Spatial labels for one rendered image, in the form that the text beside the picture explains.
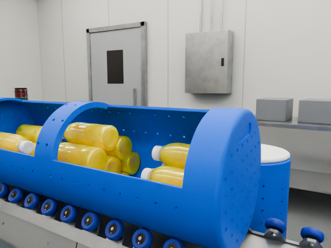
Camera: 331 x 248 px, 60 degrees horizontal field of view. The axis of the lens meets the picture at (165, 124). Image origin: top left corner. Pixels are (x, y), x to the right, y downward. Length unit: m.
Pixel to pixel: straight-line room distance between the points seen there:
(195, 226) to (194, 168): 0.10
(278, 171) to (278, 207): 0.13
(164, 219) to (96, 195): 0.16
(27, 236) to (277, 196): 0.77
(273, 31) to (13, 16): 4.57
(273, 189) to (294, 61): 2.92
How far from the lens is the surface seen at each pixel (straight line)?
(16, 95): 1.70
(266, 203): 1.04
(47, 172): 0.74
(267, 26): 3.95
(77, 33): 5.69
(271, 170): 1.01
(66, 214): 0.78
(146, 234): 0.63
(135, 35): 4.75
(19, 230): 0.94
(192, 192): 0.49
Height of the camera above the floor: 1.28
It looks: 8 degrees down
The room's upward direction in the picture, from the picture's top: straight up
